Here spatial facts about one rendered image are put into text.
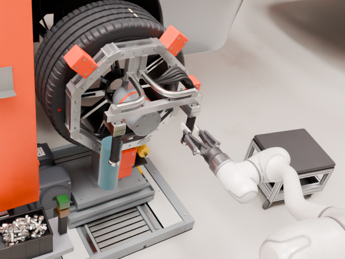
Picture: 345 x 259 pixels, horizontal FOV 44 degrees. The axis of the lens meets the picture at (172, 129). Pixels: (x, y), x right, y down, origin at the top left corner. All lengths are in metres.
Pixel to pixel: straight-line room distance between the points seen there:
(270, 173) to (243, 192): 0.13
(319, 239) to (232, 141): 2.13
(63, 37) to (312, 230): 1.18
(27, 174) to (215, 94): 2.17
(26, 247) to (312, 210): 1.02
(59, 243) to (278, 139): 1.51
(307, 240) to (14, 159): 1.06
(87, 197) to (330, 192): 1.64
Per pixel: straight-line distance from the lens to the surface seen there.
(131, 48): 1.68
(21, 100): 1.50
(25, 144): 1.63
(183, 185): 2.71
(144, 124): 1.74
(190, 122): 1.76
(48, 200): 2.13
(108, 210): 2.34
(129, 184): 2.35
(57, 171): 2.14
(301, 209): 1.32
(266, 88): 3.86
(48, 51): 1.82
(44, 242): 1.73
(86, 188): 2.31
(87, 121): 2.05
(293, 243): 1.05
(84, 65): 1.63
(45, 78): 1.79
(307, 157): 2.70
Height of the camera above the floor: 1.95
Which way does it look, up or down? 39 degrees down
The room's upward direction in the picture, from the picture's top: 13 degrees clockwise
